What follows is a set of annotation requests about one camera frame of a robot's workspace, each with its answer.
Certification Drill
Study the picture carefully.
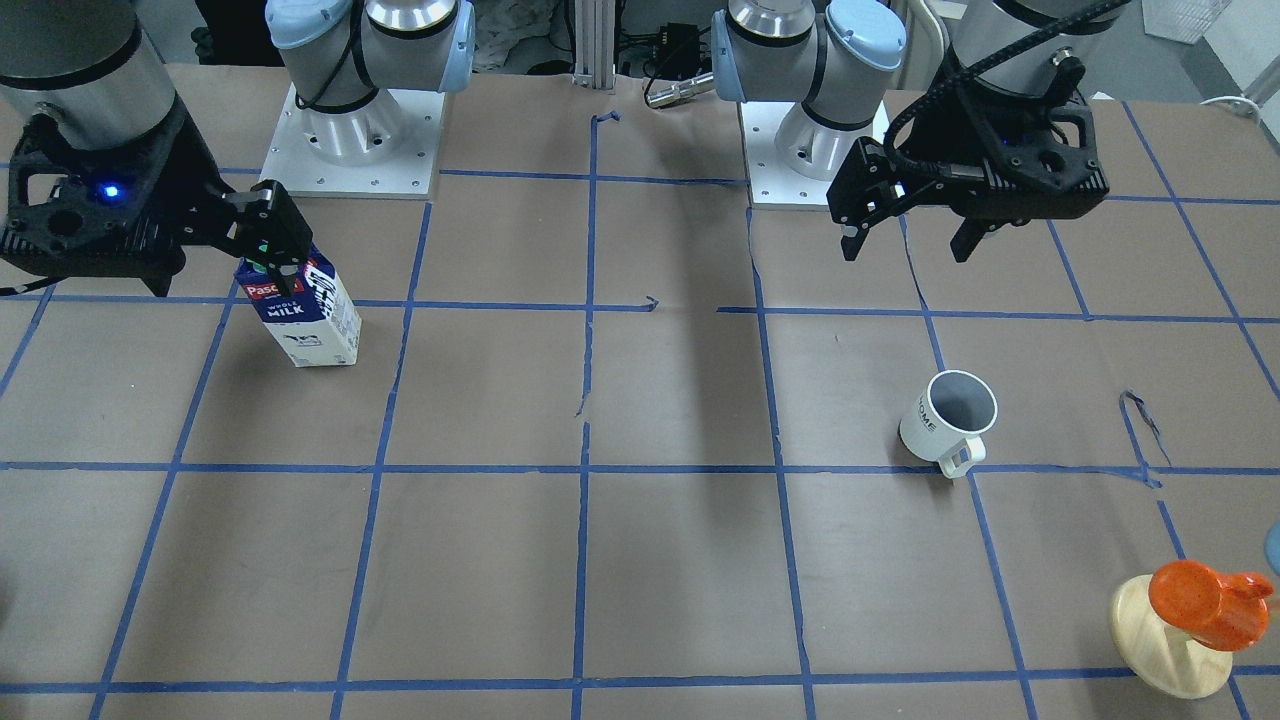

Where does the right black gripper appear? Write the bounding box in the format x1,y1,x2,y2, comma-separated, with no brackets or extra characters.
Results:
3,100,314,297

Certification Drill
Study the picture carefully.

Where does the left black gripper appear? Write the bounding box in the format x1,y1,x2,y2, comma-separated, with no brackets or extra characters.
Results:
827,78,1110,263

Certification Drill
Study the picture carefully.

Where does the blue white milk carton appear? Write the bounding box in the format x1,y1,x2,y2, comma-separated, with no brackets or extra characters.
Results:
236,246,362,368

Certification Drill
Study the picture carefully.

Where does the white ceramic mug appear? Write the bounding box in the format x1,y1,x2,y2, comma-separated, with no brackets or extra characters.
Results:
899,369,998,479

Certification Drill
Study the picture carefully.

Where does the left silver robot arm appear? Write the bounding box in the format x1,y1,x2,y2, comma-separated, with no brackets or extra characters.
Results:
710,1,1125,263

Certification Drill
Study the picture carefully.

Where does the blue mug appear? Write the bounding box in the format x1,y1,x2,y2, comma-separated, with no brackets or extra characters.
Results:
1263,521,1280,575

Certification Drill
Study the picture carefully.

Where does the orange mug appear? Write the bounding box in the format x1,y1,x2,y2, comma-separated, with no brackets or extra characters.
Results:
1148,559,1275,652

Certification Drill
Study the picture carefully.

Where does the wooden mug tree stand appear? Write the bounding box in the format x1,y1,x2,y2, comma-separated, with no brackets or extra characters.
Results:
1108,574,1234,700

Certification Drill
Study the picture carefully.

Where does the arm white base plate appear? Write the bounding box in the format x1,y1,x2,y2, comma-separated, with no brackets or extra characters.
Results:
739,102,890,211
260,88,451,200

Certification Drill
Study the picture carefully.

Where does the aluminium frame post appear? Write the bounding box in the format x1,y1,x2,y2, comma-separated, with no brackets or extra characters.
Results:
570,0,618,94

